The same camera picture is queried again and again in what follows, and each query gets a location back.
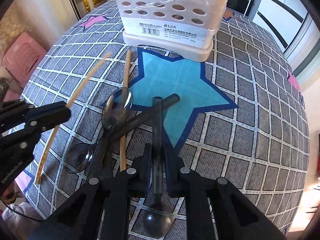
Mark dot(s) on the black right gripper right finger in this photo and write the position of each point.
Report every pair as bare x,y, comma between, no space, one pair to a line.
181,181

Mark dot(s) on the grey checked star tablecloth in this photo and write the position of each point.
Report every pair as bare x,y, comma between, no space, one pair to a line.
261,147

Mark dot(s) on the white plastic utensil holder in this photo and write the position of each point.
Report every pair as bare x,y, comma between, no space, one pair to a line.
185,27

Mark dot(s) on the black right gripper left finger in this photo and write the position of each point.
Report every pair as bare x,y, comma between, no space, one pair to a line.
135,181

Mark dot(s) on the pink box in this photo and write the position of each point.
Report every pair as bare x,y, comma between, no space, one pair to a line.
22,58

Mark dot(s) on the black handled steel spoon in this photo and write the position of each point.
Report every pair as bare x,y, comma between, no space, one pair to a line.
156,225

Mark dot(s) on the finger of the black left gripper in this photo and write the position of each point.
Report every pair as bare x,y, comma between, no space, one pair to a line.
48,116
14,109

